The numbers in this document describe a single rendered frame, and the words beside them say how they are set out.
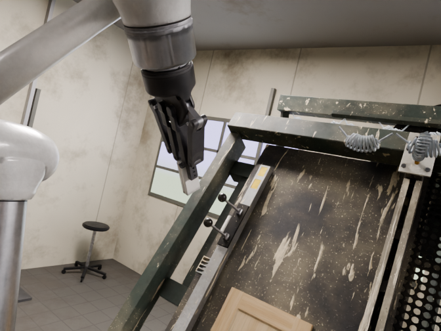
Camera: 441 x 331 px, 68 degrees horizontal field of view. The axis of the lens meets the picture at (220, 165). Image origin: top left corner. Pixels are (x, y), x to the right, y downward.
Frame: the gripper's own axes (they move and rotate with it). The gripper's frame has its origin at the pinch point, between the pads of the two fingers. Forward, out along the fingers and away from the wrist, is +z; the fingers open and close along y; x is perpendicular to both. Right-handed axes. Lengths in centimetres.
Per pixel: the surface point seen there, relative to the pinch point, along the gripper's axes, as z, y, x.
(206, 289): 74, 25, -12
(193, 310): 77, 23, -4
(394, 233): 52, -17, -62
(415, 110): 50, 12, -145
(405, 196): 47, -13, -76
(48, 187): 189, 330, -5
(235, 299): 74, 14, -17
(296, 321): 71, -7, -25
